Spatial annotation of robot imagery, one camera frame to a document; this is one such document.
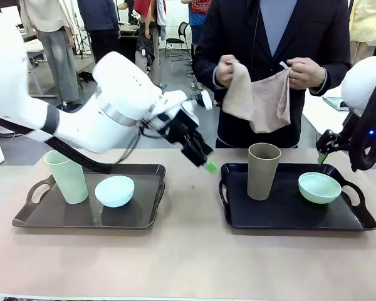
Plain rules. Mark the white desk with metal legs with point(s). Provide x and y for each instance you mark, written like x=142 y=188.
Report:
x=37 y=47

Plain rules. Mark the bystander red shirt blue shorts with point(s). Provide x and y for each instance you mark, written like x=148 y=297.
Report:
x=198 y=15

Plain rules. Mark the person's left forearm dark sleeve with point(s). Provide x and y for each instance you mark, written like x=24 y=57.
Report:
x=332 y=78

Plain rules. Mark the brown plastic serving tray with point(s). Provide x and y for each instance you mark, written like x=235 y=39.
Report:
x=81 y=216

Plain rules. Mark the black mesh office chair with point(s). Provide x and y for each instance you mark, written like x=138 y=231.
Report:
x=178 y=40

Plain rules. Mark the teal folded cloth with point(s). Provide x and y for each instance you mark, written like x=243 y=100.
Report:
x=335 y=102

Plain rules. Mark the bystander in dark clothes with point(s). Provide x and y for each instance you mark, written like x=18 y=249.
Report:
x=100 y=28

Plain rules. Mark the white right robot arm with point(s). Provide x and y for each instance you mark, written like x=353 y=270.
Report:
x=360 y=84

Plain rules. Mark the beige cloth mat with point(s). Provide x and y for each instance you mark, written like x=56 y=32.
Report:
x=263 y=100

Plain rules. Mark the bystander beige top grey trousers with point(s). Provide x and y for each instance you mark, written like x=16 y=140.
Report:
x=56 y=47

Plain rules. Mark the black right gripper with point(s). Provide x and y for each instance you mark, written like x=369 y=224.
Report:
x=332 y=141

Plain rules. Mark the person in dark blazer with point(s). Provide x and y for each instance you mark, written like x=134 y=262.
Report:
x=238 y=28

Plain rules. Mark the pale green tall cup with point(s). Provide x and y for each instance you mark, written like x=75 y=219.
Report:
x=69 y=182

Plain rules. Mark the person's right forearm dark sleeve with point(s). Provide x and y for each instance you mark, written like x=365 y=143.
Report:
x=206 y=66

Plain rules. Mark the person's left hand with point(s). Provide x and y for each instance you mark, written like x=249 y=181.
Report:
x=305 y=73

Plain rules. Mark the dark navy serving tray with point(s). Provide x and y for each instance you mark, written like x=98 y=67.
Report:
x=285 y=213

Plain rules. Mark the bystander red top beige trousers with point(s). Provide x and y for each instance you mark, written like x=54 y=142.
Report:
x=147 y=47

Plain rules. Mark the pale green bowl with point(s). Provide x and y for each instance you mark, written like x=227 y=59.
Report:
x=319 y=191

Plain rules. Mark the person's right hand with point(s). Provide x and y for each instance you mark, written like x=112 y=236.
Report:
x=225 y=72

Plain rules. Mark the light blue bowl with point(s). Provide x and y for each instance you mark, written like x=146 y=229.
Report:
x=114 y=194

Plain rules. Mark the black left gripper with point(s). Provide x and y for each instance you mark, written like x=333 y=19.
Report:
x=183 y=125

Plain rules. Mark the brown tall cup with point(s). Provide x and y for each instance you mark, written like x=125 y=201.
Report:
x=261 y=178

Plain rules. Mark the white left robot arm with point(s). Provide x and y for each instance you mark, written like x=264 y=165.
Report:
x=119 y=103

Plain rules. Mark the white side table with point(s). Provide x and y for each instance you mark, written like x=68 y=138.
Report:
x=319 y=106

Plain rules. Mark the bystander in yellow garment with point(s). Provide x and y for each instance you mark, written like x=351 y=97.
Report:
x=368 y=22

